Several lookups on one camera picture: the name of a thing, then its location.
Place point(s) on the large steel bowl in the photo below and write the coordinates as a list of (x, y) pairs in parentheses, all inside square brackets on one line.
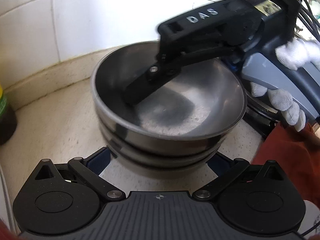
[(202, 104)]

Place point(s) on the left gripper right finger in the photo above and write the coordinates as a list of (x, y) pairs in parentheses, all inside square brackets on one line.
[(227, 171)]

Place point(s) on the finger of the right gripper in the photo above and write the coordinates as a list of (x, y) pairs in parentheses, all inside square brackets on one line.
[(156, 76)]

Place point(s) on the red cloth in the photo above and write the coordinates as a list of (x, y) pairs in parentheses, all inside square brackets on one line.
[(298, 155)]

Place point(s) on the green yellow oil bottle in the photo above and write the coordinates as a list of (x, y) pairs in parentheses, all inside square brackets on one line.
[(8, 120)]

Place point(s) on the white gloved right hand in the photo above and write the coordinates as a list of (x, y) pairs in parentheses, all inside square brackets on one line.
[(293, 55)]

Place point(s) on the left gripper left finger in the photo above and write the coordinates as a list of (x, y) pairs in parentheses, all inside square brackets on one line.
[(89, 170)]

